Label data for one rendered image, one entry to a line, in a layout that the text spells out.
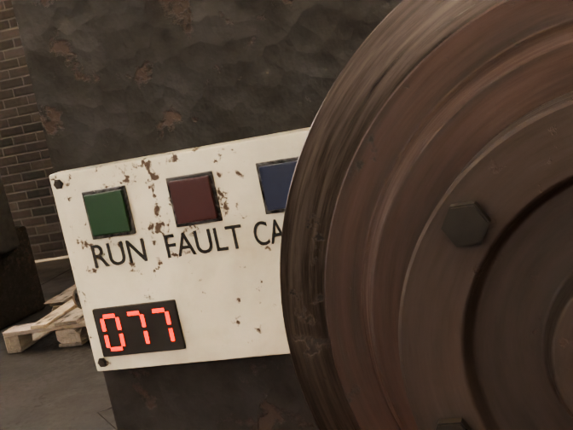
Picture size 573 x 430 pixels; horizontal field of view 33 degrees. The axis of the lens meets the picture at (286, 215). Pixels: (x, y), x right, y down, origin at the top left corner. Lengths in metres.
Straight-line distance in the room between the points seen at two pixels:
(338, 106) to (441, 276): 0.14
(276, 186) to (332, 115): 0.17
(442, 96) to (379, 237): 0.09
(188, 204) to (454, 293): 0.32
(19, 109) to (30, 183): 0.60
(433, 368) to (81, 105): 0.43
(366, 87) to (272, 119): 0.19
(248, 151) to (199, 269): 0.11
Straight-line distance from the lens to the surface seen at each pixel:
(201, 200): 0.78
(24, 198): 8.13
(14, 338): 5.41
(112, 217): 0.82
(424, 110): 0.57
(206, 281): 0.81
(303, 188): 0.62
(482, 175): 0.51
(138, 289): 0.83
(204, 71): 0.79
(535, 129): 0.50
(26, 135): 8.01
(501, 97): 0.55
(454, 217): 0.50
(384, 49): 0.59
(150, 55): 0.81
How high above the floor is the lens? 1.31
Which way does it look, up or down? 10 degrees down
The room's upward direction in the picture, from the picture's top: 12 degrees counter-clockwise
